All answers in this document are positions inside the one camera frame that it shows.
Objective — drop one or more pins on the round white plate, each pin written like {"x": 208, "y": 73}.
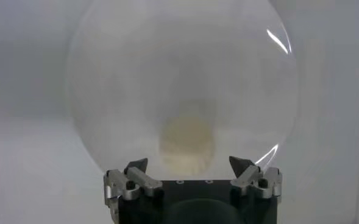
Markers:
{"x": 182, "y": 61}

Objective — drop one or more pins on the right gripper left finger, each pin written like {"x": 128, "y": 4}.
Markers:
{"x": 142, "y": 179}

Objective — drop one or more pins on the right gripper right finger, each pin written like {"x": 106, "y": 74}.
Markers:
{"x": 247, "y": 178}

